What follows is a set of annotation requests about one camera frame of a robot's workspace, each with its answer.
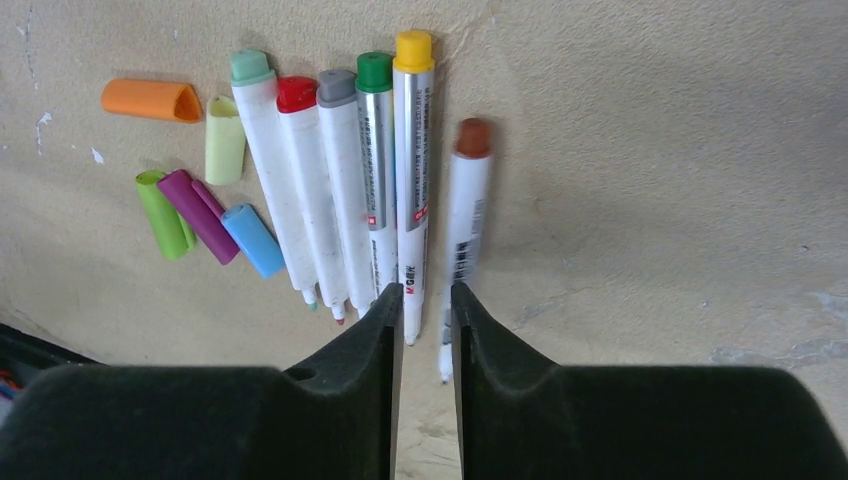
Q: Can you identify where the blue pen cap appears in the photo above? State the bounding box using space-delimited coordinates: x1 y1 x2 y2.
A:
221 204 285 279

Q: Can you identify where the orange cap marker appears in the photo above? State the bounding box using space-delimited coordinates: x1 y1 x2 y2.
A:
317 68 376 318

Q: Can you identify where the magenta cap marker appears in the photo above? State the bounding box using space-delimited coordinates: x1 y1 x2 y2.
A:
355 51 398 294

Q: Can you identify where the light green pen cap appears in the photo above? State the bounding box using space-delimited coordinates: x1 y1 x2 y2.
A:
135 170 196 261

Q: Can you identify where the blue cap marker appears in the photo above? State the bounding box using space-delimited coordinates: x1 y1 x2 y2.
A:
277 75 349 325

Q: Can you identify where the pale yellow cap marker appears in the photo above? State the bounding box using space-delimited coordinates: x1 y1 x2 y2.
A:
229 49 318 310

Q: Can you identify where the orange pen cap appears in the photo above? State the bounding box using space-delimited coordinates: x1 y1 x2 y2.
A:
100 78 203 123

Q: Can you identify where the magenta pen cap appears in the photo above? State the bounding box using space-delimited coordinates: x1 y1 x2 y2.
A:
157 169 240 265

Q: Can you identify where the purple cap marker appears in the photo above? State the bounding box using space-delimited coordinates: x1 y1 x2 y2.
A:
438 117 494 384

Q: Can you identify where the light green cap marker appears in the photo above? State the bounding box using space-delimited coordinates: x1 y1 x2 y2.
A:
393 30 435 345

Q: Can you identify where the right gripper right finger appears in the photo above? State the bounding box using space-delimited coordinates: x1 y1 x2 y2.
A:
451 283 847 479

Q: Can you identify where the pale yellow pen cap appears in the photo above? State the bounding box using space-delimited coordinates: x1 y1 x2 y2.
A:
204 95 246 186

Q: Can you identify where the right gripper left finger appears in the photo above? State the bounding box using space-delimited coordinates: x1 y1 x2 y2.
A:
1 284 402 479

